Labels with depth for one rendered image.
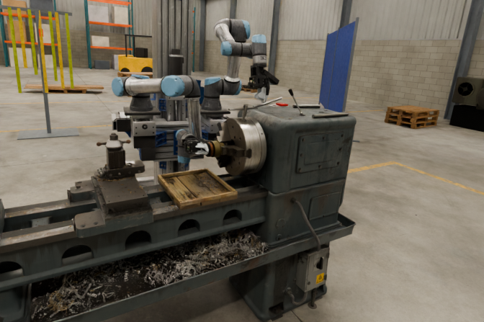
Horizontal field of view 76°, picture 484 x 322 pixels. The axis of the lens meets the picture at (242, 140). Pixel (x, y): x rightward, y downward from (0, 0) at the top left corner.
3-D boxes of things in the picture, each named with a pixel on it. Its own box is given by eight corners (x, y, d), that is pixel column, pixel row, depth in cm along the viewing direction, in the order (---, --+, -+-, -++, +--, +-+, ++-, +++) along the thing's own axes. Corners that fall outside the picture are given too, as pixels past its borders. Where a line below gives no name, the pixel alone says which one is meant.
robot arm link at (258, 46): (263, 37, 171) (268, 33, 163) (263, 58, 172) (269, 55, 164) (249, 37, 169) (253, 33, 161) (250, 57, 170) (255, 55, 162)
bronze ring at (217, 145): (218, 137, 169) (203, 138, 164) (227, 141, 161) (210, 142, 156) (218, 153, 171) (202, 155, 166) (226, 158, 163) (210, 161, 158)
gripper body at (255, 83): (249, 88, 168) (248, 65, 167) (262, 88, 173) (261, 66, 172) (256, 86, 162) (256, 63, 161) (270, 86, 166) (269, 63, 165)
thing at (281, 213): (288, 255, 256) (300, 155, 233) (332, 294, 217) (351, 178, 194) (224, 277, 226) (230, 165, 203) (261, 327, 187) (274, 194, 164)
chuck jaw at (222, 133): (232, 142, 173) (227, 122, 176) (236, 140, 169) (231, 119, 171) (214, 144, 167) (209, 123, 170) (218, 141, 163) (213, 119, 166)
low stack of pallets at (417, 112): (407, 119, 931) (410, 104, 919) (437, 125, 863) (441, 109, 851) (382, 122, 862) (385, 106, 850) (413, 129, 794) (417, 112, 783)
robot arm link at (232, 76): (217, 90, 237) (227, 16, 205) (237, 91, 241) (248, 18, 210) (220, 98, 227) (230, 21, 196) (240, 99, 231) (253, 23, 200)
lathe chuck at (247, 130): (227, 156, 192) (236, 108, 178) (254, 184, 168) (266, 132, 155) (214, 158, 187) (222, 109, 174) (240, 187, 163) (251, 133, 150)
